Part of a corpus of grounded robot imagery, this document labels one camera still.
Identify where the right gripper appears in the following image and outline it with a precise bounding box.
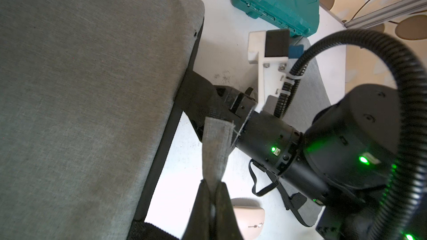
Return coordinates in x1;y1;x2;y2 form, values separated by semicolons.
215;86;330;203

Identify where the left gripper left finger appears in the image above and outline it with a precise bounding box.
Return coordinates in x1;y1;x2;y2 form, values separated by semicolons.
182;180;212;240

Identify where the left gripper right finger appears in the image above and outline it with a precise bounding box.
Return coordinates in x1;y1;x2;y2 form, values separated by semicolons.
213;182;243;240

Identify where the grey laptop bag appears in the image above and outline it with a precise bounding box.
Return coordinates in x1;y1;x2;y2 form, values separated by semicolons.
0;0;254;240

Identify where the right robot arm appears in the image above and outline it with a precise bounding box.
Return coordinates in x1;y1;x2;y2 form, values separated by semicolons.
175;29;427;240

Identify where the pink computer mouse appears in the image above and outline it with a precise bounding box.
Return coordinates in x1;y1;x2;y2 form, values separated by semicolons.
231;198;265;240

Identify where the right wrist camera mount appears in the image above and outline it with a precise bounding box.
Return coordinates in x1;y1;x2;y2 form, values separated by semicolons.
248;29;304;113

